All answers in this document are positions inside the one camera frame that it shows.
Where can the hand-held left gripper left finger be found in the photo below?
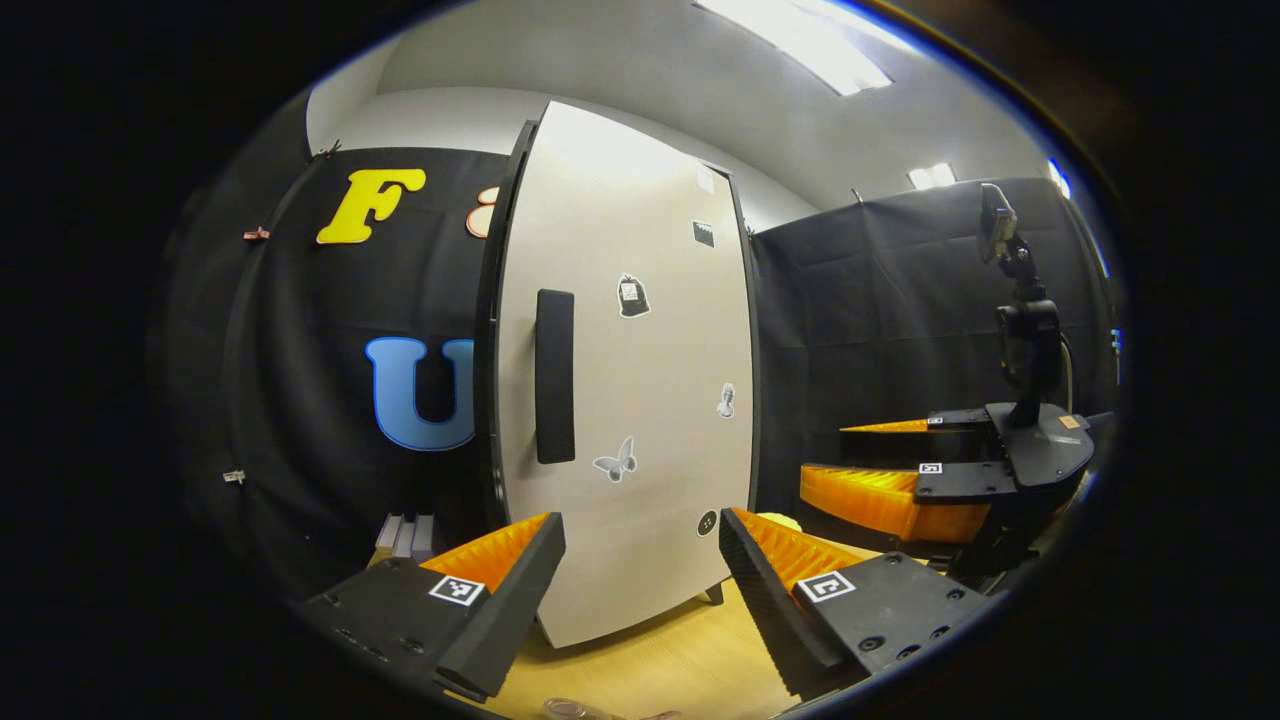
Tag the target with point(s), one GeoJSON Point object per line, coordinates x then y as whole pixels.
{"type": "Point", "coordinates": [515, 605]}

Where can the white book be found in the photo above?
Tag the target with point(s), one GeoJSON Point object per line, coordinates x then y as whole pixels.
{"type": "Point", "coordinates": [388, 535]}

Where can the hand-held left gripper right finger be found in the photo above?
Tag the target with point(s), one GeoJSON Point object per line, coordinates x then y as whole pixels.
{"type": "Point", "coordinates": [765, 610]}

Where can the small ceiling light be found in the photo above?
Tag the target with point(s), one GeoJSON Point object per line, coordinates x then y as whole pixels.
{"type": "Point", "coordinates": [932, 176]}

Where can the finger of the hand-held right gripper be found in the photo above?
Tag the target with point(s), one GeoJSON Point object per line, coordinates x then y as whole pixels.
{"type": "Point", "coordinates": [960, 419]}
{"type": "Point", "coordinates": [960, 482]}

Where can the dark grey cabinet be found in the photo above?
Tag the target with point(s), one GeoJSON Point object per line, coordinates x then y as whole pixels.
{"type": "Point", "coordinates": [714, 595]}

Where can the yellow fluffy toy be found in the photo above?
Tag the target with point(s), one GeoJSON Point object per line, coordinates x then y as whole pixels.
{"type": "Point", "coordinates": [778, 521]}

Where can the black backdrop cloth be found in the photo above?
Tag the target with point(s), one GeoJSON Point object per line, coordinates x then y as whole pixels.
{"type": "Point", "coordinates": [300, 400]}

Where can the beige cabinet door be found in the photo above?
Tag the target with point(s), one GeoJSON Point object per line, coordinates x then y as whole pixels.
{"type": "Point", "coordinates": [660, 400]}

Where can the dark grey book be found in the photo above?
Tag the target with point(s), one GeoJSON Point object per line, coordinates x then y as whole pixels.
{"type": "Point", "coordinates": [406, 538]}

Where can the blue grey book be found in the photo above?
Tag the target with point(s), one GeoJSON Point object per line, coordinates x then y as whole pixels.
{"type": "Point", "coordinates": [425, 538]}

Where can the long ceiling light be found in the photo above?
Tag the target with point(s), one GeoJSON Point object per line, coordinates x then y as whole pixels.
{"type": "Point", "coordinates": [800, 45]}

